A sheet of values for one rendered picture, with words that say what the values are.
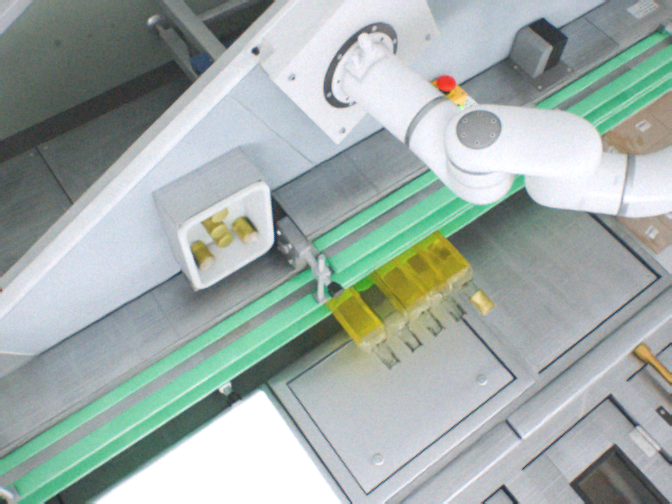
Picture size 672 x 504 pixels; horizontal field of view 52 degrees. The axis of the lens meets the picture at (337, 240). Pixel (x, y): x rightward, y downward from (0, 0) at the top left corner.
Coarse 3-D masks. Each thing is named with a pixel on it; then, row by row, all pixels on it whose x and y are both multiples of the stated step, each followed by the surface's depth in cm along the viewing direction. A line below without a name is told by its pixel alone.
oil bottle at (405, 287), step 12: (384, 264) 142; (396, 264) 142; (384, 276) 141; (396, 276) 141; (408, 276) 141; (396, 288) 140; (408, 288) 140; (420, 288) 140; (408, 300) 138; (420, 300) 138; (408, 312) 139; (420, 312) 138
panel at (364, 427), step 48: (336, 336) 150; (432, 336) 151; (480, 336) 151; (288, 384) 145; (336, 384) 145; (384, 384) 145; (432, 384) 146; (480, 384) 146; (528, 384) 146; (192, 432) 138; (336, 432) 140; (384, 432) 140; (432, 432) 140; (336, 480) 135; (384, 480) 135
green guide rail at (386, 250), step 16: (640, 80) 167; (656, 80) 167; (624, 96) 164; (592, 112) 161; (608, 112) 161; (448, 208) 146; (416, 224) 144; (432, 224) 144; (400, 240) 141; (368, 256) 139; (384, 256) 139; (352, 272) 137
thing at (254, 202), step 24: (240, 192) 113; (264, 192) 117; (240, 216) 132; (264, 216) 124; (192, 240) 127; (240, 240) 133; (264, 240) 132; (192, 264) 119; (216, 264) 130; (240, 264) 131
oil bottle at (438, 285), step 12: (408, 252) 144; (420, 252) 144; (408, 264) 143; (420, 264) 143; (432, 264) 143; (420, 276) 141; (432, 276) 141; (444, 276) 141; (432, 288) 140; (444, 288) 140; (432, 300) 141
